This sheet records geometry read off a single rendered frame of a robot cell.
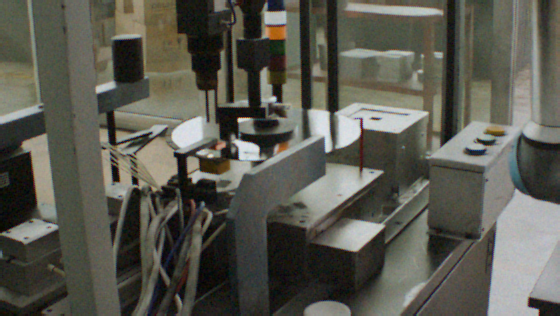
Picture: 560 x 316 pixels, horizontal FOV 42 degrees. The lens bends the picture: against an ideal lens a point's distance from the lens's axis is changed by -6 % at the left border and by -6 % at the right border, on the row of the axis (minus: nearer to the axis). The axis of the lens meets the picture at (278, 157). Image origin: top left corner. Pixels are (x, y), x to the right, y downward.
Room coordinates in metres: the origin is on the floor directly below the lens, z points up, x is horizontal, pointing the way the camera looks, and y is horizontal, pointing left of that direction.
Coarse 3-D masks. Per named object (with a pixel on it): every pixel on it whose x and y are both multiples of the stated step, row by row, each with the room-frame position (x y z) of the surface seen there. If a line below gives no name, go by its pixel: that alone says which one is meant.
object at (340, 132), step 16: (288, 112) 1.42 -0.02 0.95; (304, 112) 1.41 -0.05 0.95; (320, 112) 1.41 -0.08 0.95; (192, 128) 1.32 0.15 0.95; (208, 128) 1.32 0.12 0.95; (304, 128) 1.30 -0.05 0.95; (320, 128) 1.30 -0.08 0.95; (336, 128) 1.30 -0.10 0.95; (352, 128) 1.29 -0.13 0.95; (176, 144) 1.23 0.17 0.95; (240, 144) 1.22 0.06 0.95; (256, 144) 1.21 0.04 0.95; (272, 144) 1.21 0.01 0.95; (288, 144) 1.21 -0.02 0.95; (336, 144) 1.20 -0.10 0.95; (240, 160) 1.14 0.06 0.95; (256, 160) 1.13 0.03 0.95
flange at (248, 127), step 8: (248, 120) 1.33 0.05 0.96; (256, 120) 1.28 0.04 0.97; (264, 120) 1.27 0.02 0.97; (272, 120) 1.28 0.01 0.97; (280, 120) 1.32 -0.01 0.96; (288, 120) 1.32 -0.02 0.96; (240, 128) 1.28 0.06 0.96; (248, 128) 1.27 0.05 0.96; (256, 128) 1.27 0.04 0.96; (264, 128) 1.27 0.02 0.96; (272, 128) 1.27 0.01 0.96; (280, 128) 1.27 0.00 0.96; (288, 128) 1.27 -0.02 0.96; (296, 128) 1.28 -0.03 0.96; (240, 136) 1.26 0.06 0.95; (248, 136) 1.25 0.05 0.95; (256, 136) 1.24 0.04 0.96; (264, 136) 1.24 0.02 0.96; (272, 136) 1.24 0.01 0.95; (280, 136) 1.25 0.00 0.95; (288, 136) 1.26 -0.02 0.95
